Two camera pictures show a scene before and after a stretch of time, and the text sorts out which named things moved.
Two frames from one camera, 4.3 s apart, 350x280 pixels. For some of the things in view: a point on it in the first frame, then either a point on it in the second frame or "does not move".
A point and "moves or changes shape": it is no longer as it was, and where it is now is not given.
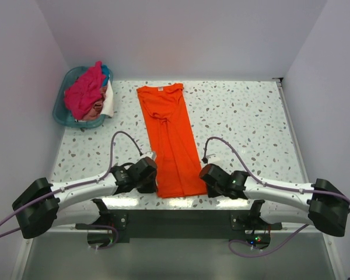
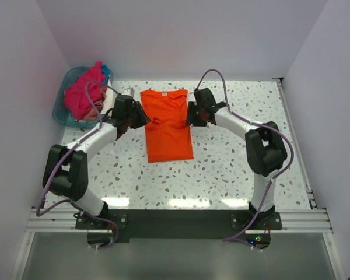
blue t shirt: x=105 y=72 does not move
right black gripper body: x=214 y=191 to x=194 y=116
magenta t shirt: x=85 y=91 does not move
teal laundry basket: x=60 y=112 does not move
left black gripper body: x=146 y=185 to x=136 y=119
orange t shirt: x=179 y=170 moves or changes shape
